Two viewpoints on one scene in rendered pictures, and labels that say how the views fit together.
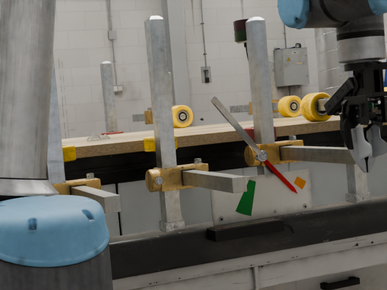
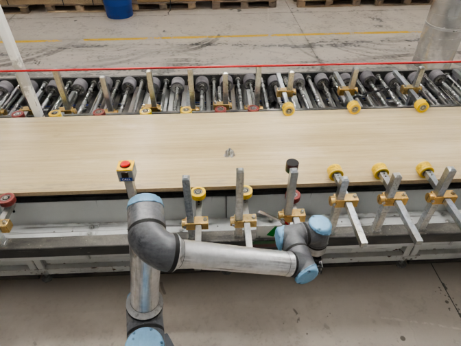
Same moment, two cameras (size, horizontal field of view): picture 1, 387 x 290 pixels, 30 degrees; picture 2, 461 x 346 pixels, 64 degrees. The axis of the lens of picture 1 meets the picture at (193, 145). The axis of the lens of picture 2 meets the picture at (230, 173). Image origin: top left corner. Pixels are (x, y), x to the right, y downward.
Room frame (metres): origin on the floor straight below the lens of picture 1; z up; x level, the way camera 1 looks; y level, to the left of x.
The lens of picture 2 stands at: (0.40, -0.33, 2.28)
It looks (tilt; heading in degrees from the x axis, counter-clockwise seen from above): 42 degrees down; 20
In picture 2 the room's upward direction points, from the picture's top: straight up
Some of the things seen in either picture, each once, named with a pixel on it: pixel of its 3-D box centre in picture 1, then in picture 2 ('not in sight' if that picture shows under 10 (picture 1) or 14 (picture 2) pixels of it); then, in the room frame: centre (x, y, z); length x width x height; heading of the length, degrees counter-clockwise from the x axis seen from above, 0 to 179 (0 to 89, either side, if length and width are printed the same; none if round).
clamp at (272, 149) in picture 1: (273, 152); (291, 215); (1.71, -0.19, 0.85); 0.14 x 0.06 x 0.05; 113
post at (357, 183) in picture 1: (353, 136); (335, 211); (1.79, -0.40, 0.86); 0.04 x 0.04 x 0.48; 23
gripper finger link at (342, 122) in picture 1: (352, 126); not in sight; (1.40, -0.31, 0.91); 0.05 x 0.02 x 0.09; 113
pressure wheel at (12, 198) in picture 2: not in sight; (9, 204); (1.26, 1.23, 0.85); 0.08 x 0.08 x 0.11
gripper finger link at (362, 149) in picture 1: (363, 149); not in sight; (1.38, -0.32, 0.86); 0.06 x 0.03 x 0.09; 23
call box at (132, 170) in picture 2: not in sight; (127, 171); (1.40, 0.53, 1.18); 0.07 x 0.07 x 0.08; 23
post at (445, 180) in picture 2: not in sight; (433, 202); (1.98, -0.86, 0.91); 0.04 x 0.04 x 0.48; 23
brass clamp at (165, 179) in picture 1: (177, 177); (243, 220); (1.61, 0.04, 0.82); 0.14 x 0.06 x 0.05; 113
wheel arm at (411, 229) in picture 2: not in sight; (397, 202); (1.88, -0.68, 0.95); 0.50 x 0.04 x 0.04; 23
